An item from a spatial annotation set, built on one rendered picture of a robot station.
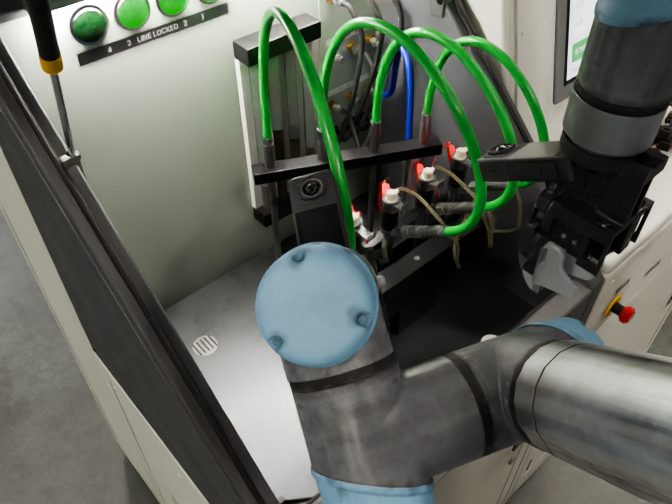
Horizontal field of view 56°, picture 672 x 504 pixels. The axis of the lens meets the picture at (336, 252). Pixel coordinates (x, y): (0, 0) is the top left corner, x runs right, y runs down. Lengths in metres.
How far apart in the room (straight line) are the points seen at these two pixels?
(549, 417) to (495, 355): 0.08
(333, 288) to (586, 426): 0.16
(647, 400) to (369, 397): 0.16
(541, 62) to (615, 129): 0.65
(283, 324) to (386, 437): 0.10
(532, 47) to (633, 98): 0.63
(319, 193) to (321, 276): 0.22
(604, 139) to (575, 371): 0.23
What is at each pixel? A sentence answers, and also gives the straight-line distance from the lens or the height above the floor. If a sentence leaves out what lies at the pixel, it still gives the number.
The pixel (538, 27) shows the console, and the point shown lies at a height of 1.26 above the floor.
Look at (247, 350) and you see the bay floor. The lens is 1.14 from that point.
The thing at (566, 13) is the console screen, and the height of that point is 1.26.
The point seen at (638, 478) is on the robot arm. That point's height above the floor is 1.46.
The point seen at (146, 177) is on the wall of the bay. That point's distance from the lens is 1.04.
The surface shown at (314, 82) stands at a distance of 0.68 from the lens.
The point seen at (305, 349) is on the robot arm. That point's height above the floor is 1.44.
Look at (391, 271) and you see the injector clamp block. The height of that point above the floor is 0.98.
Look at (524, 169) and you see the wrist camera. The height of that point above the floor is 1.37.
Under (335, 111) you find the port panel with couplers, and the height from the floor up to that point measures 1.10.
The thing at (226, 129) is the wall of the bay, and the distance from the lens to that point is 1.08.
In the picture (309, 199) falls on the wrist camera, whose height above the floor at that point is 1.36.
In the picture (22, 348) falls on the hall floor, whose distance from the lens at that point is 2.41.
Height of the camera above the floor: 1.75
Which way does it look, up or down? 45 degrees down
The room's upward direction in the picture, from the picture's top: straight up
